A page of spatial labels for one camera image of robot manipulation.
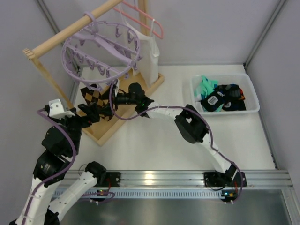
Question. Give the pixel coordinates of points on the wooden clothes rack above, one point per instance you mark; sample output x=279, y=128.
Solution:
x=102, y=131

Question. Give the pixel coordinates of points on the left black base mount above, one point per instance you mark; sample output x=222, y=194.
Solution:
x=112, y=180

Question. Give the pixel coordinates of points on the mint green sock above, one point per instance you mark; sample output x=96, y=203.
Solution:
x=204, y=88
x=213, y=108

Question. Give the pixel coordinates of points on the white plastic basket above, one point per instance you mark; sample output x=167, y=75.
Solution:
x=241, y=79

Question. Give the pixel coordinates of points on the white garment on hanger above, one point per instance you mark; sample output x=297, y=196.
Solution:
x=149, y=51

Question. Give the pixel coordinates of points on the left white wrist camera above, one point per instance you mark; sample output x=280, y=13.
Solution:
x=57, y=110

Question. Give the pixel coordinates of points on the black blue sock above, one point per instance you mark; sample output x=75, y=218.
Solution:
x=216, y=97

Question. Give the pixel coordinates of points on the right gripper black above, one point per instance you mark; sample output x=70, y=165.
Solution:
x=112, y=99

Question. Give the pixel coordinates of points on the grey slotted cable duct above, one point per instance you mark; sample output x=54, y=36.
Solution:
x=159, y=193

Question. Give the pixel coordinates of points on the purple round clip hanger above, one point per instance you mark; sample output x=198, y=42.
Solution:
x=100, y=53

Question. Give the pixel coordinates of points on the black tan argyle sock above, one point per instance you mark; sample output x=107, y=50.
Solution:
x=102, y=101

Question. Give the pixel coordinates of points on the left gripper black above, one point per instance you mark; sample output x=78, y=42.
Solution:
x=88, y=113

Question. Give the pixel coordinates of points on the black sock with grey patches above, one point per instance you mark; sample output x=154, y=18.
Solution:
x=237, y=105

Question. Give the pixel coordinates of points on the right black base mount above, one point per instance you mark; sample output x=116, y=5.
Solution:
x=213, y=180

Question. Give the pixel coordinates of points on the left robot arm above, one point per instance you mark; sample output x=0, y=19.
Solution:
x=61, y=144

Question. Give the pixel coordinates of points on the aluminium mounting rail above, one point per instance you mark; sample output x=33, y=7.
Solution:
x=256, y=179

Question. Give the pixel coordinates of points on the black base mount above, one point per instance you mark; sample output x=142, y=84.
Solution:
x=213, y=180
x=112, y=180

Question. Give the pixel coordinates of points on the pink clothes hanger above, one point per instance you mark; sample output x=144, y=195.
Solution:
x=145, y=20

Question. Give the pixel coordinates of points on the black red yellow argyle sock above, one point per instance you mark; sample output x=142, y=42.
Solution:
x=241, y=96

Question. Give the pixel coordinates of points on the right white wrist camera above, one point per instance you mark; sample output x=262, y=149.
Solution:
x=115, y=88

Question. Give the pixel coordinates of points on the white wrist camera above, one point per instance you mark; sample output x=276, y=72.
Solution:
x=57, y=110
x=115, y=88

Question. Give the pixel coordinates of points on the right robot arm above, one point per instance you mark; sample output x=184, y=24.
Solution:
x=193, y=128

